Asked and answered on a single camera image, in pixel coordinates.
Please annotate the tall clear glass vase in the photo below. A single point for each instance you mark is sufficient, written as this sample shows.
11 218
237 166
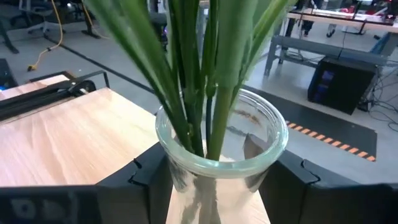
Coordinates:
224 169

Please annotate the wooden shelf black metal frame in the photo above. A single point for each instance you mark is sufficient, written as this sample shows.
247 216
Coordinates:
77 140

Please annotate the black computer tower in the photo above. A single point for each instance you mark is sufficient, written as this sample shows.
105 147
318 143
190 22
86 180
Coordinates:
339 84

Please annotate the pink artificial tulip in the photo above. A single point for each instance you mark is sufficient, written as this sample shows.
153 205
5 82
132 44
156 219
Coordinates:
220 124

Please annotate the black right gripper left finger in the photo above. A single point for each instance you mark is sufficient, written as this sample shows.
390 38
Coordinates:
124 202

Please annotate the purple artificial orchid stem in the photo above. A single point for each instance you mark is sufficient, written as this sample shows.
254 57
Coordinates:
209 121

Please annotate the grey metal workbench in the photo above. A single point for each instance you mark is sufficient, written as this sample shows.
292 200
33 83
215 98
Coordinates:
311 46

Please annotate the office chair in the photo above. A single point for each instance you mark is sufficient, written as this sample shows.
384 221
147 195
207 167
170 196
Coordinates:
40 18

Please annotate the yellow artificial tulip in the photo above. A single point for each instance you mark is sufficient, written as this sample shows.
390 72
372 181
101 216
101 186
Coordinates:
146 62

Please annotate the black hazard-striped floor mat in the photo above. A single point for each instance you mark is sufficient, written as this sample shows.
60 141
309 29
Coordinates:
326 124

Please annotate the wooden-top work table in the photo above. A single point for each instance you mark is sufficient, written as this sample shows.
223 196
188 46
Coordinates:
335 18

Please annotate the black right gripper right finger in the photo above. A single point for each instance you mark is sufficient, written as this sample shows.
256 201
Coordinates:
311 202

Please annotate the black metal rig frame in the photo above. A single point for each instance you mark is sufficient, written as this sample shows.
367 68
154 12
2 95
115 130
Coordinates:
37 99

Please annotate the pink tulip green stem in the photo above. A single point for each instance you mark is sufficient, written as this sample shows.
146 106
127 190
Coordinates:
186 93

